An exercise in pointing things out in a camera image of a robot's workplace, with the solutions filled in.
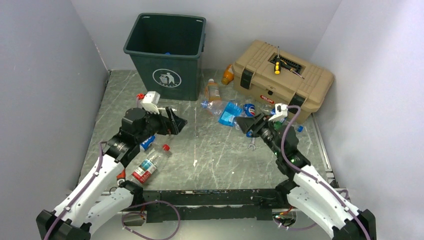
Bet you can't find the yellow handled screwdriver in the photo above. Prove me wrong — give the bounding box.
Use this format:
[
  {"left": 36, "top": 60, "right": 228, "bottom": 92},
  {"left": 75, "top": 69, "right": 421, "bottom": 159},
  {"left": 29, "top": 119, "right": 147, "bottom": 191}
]
[{"left": 274, "top": 46, "right": 281, "bottom": 75}]

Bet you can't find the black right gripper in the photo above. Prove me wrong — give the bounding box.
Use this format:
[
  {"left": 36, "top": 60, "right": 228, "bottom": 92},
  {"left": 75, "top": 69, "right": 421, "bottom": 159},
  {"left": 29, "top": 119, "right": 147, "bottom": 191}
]
[{"left": 235, "top": 111, "right": 283, "bottom": 157}]

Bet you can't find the red handled adjustable wrench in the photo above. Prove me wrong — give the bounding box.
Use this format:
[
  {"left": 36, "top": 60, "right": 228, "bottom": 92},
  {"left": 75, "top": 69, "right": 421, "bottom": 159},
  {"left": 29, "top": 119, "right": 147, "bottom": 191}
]
[{"left": 116, "top": 168, "right": 126, "bottom": 182}]

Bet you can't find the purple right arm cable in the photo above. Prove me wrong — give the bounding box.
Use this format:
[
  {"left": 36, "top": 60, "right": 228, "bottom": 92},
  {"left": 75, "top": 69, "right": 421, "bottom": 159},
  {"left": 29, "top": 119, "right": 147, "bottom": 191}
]
[{"left": 279, "top": 105, "right": 372, "bottom": 240}]

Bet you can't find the orange bottle behind toolbox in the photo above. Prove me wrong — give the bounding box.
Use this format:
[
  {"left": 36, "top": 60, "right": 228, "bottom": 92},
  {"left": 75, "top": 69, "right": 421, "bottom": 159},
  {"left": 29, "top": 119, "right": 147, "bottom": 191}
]
[{"left": 221, "top": 64, "right": 234, "bottom": 85}]

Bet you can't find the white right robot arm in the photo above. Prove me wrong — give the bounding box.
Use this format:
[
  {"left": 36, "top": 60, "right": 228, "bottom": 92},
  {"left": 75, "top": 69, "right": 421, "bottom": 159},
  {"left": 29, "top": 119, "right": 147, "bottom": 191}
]
[{"left": 235, "top": 114, "right": 377, "bottom": 240}]

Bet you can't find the green plastic bottle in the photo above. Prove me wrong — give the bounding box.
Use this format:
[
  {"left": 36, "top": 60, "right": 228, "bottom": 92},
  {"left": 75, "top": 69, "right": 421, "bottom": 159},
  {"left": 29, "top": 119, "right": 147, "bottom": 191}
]
[{"left": 273, "top": 121, "right": 285, "bottom": 131}]

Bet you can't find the blue label bottle by toolbox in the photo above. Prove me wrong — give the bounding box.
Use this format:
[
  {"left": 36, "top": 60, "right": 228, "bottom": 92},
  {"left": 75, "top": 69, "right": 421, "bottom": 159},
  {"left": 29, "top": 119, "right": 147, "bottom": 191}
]
[{"left": 283, "top": 122, "right": 304, "bottom": 133}]

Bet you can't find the tall orange drink bottle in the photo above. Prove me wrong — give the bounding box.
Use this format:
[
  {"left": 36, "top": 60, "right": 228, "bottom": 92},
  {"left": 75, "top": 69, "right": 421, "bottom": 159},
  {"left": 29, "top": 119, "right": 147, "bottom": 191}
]
[{"left": 205, "top": 78, "right": 222, "bottom": 102}]

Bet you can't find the tan plastic toolbox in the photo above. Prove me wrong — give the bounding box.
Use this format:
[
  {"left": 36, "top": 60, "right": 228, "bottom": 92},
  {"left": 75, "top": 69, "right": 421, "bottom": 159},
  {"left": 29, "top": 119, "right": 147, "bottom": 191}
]
[{"left": 232, "top": 40, "right": 335, "bottom": 124}]

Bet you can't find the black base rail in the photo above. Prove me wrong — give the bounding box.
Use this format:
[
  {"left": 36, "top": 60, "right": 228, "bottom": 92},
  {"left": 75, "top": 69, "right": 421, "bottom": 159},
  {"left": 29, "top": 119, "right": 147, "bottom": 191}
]
[{"left": 125, "top": 188, "right": 291, "bottom": 223}]

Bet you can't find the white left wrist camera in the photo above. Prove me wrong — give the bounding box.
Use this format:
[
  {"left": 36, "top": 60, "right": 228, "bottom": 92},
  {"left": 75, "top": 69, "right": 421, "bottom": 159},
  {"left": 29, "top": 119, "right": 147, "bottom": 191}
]
[{"left": 136, "top": 91, "right": 161, "bottom": 115}]

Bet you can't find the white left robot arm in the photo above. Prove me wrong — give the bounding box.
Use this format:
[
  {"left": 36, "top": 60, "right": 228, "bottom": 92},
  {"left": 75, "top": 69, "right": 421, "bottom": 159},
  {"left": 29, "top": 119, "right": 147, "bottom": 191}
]
[{"left": 36, "top": 107, "right": 187, "bottom": 240}]

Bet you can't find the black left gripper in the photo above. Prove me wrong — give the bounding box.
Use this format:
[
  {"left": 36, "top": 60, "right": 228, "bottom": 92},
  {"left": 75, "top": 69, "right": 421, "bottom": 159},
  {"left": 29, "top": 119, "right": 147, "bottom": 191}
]
[{"left": 135, "top": 106, "right": 187, "bottom": 144}]

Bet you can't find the dark green trash bin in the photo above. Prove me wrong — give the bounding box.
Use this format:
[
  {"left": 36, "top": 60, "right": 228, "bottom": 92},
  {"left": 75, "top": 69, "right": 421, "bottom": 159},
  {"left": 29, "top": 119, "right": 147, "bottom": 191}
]
[{"left": 123, "top": 13, "right": 207, "bottom": 101}]

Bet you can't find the crushed blue label bottle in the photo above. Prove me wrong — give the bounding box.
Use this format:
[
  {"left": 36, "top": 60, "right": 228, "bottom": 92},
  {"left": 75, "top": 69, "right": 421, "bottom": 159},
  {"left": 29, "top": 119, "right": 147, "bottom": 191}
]
[{"left": 200, "top": 100, "right": 242, "bottom": 127}]

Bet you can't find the clear bottle near bin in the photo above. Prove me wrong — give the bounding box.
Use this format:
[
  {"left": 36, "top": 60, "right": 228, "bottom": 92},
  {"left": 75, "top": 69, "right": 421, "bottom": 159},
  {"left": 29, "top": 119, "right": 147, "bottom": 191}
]
[{"left": 157, "top": 105, "right": 179, "bottom": 116}]

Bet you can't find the silver open end wrench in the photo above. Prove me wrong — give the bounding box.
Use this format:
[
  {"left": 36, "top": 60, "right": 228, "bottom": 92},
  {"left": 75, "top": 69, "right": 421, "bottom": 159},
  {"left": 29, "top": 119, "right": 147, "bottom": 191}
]
[{"left": 247, "top": 137, "right": 256, "bottom": 151}]

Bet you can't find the pepsi bottle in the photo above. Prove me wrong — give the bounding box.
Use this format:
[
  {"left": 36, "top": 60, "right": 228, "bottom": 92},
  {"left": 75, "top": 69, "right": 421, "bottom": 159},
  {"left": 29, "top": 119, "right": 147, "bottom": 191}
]
[
  {"left": 243, "top": 103, "right": 256, "bottom": 118},
  {"left": 139, "top": 135, "right": 156, "bottom": 152}
]

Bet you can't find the clear bottle red cap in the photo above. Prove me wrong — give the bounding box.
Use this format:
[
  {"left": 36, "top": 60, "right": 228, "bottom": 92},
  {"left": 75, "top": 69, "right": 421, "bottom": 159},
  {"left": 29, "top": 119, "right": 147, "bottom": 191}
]
[{"left": 131, "top": 144, "right": 171, "bottom": 185}]

